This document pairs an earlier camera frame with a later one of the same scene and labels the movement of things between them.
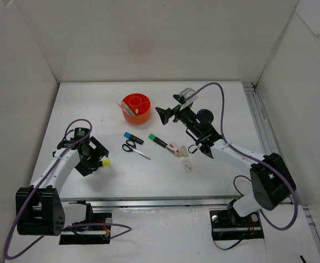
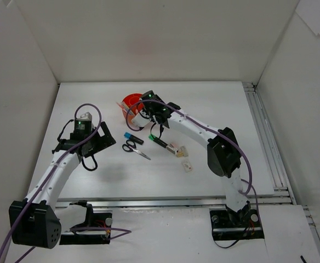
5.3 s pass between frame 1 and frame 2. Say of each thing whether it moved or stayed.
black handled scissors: stayed
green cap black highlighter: stayed
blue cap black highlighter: stayed
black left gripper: moved
